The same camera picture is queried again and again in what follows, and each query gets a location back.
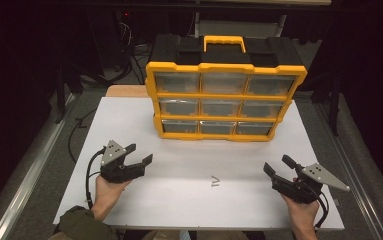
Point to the yellow black organizer cabinet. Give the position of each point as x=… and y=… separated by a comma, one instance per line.
x=224, y=53

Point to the person's right hand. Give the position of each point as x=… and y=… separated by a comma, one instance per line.
x=300, y=211

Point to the aluminium floor rail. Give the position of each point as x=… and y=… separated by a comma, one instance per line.
x=25, y=166
x=352, y=166

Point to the grid of clear drawers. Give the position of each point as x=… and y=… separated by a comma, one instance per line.
x=179, y=82

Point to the person's left hand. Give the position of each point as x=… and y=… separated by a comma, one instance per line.
x=107, y=191

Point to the wooden board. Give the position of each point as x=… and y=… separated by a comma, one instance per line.
x=127, y=91

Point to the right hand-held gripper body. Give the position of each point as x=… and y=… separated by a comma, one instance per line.
x=307, y=185

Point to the black metal stand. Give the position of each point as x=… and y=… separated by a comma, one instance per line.
x=62, y=90
x=335, y=100

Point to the grey metal shelf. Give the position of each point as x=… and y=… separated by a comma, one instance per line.
x=239, y=28

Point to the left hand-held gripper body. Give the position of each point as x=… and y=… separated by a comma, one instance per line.
x=119, y=171

